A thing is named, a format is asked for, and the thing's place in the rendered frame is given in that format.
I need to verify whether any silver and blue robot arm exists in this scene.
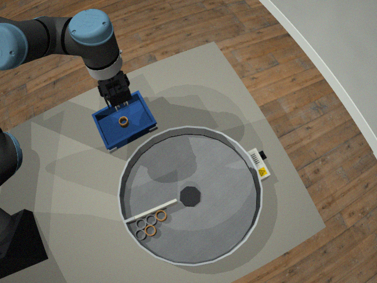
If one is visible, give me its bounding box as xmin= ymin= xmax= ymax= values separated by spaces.
xmin=0 ymin=9 xmax=123 ymax=242

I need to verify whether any blue crate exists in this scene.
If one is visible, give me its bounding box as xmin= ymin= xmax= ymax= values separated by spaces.
xmin=93 ymin=91 xmax=158 ymax=153

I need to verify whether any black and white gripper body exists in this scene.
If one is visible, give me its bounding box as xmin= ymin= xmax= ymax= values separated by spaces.
xmin=98 ymin=71 xmax=133 ymax=109

